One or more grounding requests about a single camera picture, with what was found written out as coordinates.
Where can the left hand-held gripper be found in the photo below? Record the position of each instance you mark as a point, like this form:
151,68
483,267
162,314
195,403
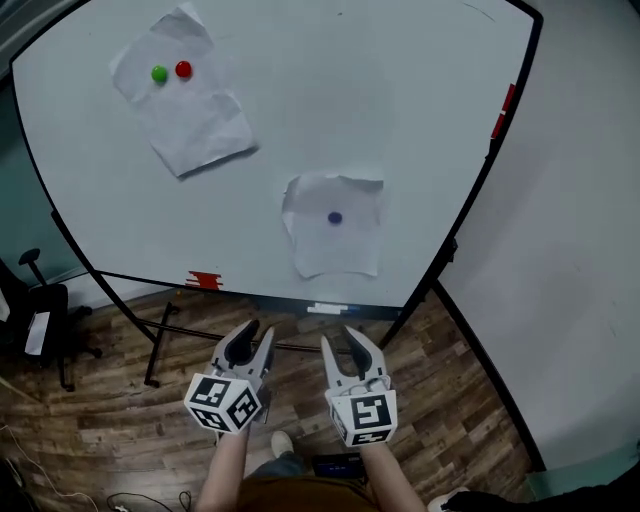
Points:
222,402

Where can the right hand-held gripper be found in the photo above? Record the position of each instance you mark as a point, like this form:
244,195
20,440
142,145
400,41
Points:
367,415

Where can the small torn white paper sheet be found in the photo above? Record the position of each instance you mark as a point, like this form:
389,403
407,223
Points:
345,245

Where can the large white paper sheet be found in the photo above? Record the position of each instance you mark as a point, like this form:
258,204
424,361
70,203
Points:
192,120

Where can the black-framed whiteboard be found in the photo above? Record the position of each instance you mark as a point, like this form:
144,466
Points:
320,100

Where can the person's right forearm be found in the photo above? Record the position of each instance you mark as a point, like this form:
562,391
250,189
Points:
392,480

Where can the person's left forearm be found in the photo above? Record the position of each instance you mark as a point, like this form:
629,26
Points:
225,470

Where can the white eraser with markers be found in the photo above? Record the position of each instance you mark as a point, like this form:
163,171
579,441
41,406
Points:
327,308

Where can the person's white shoe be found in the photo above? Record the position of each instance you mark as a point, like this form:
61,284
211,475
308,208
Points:
281,443
447,500

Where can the black box with blue lights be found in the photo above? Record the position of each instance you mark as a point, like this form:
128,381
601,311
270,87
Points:
337,465

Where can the person's blue jeans leg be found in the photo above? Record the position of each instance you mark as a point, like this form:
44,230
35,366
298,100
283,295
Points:
280,467

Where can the person's brown shirt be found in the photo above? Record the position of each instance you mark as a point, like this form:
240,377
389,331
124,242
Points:
305,495

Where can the blue round magnet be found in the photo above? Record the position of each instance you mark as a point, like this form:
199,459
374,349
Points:
334,217

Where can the black office chair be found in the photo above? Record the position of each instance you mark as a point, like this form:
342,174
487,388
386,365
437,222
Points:
45,305

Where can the white paper on chair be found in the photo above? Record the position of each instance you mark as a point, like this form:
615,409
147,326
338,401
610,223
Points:
37,332

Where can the red round magnet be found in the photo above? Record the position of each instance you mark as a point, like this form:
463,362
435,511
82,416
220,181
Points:
183,69

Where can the green round magnet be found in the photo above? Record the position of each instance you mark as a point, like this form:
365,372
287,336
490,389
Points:
159,74

